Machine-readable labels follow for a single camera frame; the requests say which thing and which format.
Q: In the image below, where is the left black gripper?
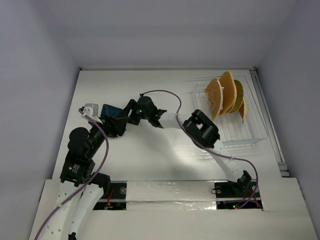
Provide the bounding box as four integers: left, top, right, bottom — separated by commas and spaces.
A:
87, 113, 128, 157

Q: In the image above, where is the blue triangular plate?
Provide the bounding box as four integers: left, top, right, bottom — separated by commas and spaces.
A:
100, 104, 123, 118

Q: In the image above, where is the triangular woven bamboo plate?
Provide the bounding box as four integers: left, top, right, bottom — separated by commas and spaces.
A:
204, 77, 223, 121

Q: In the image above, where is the round woven bamboo plate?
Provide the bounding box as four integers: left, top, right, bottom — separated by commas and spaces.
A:
219, 71, 237, 115

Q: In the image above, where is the green-rimmed round bamboo plate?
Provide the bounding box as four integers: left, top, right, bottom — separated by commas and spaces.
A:
228, 79, 245, 113

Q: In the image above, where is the fish-shaped bamboo plate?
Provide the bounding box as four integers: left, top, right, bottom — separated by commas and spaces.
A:
238, 98, 248, 124

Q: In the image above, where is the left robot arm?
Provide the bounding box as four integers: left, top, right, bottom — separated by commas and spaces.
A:
41, 114, 128, 240

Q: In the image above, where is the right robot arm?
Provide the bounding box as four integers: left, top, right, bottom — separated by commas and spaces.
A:
119, 95, 255, 203

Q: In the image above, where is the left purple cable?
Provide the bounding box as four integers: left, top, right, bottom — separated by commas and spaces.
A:
33, 109, 111, 240

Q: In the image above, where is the purple cable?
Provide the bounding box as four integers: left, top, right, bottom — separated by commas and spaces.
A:
33, 109, 111, 240
139, 89, 260, 210

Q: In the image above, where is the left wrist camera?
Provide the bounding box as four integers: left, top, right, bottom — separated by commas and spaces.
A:
80, 103, 99, 118

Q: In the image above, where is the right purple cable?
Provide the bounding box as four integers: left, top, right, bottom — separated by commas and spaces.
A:
139, 89, 260, 210

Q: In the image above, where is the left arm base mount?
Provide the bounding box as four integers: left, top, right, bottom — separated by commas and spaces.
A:
93, 181, 127, 211

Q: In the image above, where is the clear wire dish rack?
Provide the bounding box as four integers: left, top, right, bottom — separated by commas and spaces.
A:
192, 74, 268, 148

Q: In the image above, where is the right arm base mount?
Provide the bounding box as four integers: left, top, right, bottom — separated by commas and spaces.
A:
211, 181, 263, 210

